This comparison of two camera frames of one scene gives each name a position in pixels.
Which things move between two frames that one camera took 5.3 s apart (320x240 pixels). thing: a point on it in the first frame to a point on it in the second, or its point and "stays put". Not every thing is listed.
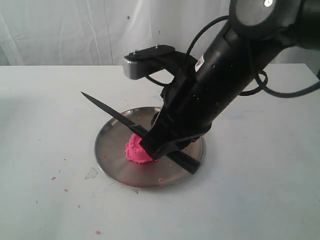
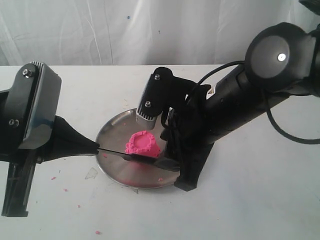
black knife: [187, 163] to [155, 163]
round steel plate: [110, 145] stays put
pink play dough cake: [135, 152] stays put
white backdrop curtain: [102, 32] stays put
